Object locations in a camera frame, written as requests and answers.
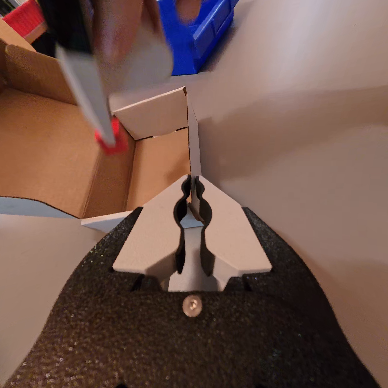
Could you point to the white cardboard mailer box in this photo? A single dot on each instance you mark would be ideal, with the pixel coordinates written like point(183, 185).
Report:
point(45, 157)

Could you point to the red wooden cube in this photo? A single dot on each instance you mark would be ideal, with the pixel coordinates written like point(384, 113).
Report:
point(119, 142)

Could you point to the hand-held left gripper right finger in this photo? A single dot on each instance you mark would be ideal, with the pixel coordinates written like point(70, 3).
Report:
point(236, 239)

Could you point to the person's right hand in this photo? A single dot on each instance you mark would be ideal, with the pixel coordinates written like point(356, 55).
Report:
point(124, 21)

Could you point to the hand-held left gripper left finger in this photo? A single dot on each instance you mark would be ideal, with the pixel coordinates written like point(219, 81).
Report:
point(151, 239)

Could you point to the blue plastic bin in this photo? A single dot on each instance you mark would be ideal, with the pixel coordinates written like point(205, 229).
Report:
point(206, 39)

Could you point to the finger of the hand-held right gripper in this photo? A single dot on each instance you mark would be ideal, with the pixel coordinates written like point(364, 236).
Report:
point(142, 66)
point(88, 91)

